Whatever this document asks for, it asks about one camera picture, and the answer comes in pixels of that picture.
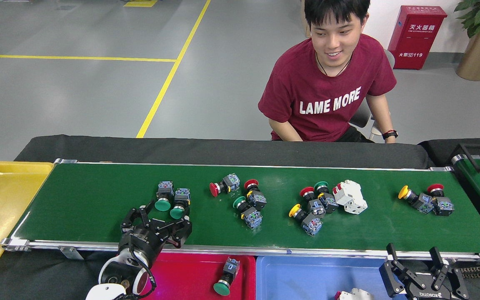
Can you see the red fire extinguisher cabinet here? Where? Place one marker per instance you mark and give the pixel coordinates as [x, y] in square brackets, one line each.
[417, 39]

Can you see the white circuit breaker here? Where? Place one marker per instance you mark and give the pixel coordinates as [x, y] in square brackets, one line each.
[350, 200]
[354, 295]

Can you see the black wrist watch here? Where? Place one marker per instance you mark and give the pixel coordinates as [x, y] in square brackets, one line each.
[390, 134]

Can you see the yellow plastic tray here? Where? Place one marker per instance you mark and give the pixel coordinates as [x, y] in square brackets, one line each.
[6, 212]

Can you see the grey office chair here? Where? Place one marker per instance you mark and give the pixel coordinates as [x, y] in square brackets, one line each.
[361, 118]

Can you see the blue plastic bin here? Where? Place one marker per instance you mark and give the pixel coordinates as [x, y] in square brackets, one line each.
[298, 279]

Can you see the long green conveyor belt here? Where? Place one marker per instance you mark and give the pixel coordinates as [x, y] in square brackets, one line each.
[90, 200]

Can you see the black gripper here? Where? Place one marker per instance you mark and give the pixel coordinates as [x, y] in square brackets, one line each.
[429, 295]
[142, 243]

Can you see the black table cloth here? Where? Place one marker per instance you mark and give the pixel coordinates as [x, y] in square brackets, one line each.
[181, 150]
[436, 148]

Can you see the red plastic bin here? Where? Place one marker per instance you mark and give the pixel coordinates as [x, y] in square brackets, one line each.
[190, 279]

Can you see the person's left forearm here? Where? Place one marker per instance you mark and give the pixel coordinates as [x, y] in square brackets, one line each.
[379, 114]

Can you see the person's right forearm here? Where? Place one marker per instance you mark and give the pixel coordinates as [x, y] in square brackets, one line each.
[283, 131]

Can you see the green push button switch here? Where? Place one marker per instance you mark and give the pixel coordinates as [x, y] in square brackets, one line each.
[328, 202]
[176, 212]
[163, 204]
[252, 217]
[222, 288]

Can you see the person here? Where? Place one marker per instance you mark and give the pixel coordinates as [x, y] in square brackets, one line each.
[327, 79]

